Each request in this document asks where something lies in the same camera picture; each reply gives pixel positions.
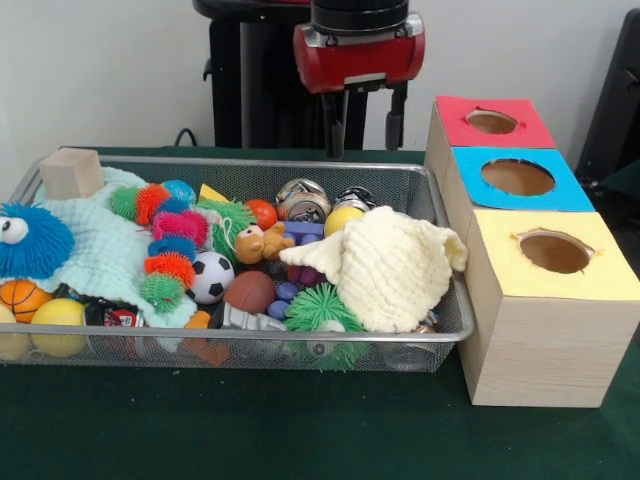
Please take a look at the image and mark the brown toy football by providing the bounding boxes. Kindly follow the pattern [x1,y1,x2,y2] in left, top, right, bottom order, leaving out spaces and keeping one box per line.
[223,270,277,315]

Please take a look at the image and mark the small brown teddy bear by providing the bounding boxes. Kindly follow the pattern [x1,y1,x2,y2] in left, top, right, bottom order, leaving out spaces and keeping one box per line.
[233,222,296,266]

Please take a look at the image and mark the yellow smooth ball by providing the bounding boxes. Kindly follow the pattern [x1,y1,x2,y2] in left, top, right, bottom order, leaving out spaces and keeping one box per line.
[323,206,365,239]

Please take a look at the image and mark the black and white soccer ball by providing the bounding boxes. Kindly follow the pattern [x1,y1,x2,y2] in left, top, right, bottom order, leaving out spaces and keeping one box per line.
[189,251,236,306]

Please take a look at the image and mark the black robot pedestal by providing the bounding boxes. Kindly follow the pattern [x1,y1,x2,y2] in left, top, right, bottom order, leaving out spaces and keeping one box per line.
[192,0,404,150]

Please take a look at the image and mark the green spiky ball with eyes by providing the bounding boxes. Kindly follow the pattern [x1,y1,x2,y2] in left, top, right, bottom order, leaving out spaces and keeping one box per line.
[283,282,370,371]

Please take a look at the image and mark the dark green side table cloth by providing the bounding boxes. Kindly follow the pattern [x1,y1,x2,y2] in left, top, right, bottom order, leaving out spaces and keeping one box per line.
[597,159,640,201]

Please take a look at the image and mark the multicolour spiky caterpillar toy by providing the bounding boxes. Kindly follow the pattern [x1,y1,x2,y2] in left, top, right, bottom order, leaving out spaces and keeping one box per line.
[108,182,211,315]

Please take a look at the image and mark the mint green waffle cloth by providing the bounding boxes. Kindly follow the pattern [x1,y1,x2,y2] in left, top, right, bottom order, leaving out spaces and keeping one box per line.
[34,167,199,329]

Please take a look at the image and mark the cream yellow waffle cloth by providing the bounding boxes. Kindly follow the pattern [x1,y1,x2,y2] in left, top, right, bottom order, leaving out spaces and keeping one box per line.
[278,205,470,334]

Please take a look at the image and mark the dark green tablecloth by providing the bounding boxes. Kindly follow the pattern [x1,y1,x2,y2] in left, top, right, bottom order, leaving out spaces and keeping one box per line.
[0,144,640,480]

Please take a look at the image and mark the plain wooden cube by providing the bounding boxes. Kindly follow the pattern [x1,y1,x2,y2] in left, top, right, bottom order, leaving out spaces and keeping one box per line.
[38,148,105,200]

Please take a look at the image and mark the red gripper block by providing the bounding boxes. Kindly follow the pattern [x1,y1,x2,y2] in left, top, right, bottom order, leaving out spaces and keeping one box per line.
[293,23,428,160]

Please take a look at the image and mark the shallow wire mesh bin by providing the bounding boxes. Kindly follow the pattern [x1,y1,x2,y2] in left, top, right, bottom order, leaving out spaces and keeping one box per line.
[0,153,475,374]

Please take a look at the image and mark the blue fuzzy monster toy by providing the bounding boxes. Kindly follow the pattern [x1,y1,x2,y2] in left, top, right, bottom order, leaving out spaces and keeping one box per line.
[0,201,76,280]

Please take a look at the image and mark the black upright panel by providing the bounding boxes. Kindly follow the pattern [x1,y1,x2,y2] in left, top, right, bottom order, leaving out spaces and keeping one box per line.
[574,7,640,176]

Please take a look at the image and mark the wooden box with three holes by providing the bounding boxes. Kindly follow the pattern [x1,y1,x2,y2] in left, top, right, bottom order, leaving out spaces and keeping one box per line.
[423,94,640,409]

